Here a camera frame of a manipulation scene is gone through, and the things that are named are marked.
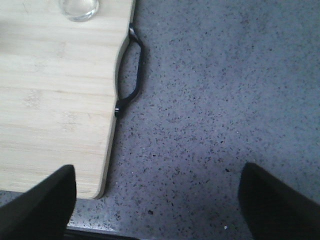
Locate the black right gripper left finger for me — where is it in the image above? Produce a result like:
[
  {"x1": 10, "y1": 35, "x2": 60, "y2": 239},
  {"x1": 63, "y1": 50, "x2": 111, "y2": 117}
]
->
[{"x1": 0, "y1": 165, "x2": 76, "y2": 240}]

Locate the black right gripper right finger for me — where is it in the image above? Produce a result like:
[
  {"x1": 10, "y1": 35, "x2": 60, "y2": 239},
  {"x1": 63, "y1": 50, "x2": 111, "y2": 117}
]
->
[{"x1": 238, "y1": 162, "x2": 320, "y2": 240}]

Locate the glass beaker with clear liquid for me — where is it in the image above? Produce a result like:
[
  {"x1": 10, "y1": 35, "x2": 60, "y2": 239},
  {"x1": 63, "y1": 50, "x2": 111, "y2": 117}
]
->
[{"x1": 58, "y1": 0, "x2": 100, "y2": 22}]

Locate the light wooden cutting board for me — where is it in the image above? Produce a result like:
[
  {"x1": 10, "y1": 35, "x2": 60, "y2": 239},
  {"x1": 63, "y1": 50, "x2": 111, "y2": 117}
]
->
[{"x1": 0, "y1": 0, "x2": 135, "y2": 199}]

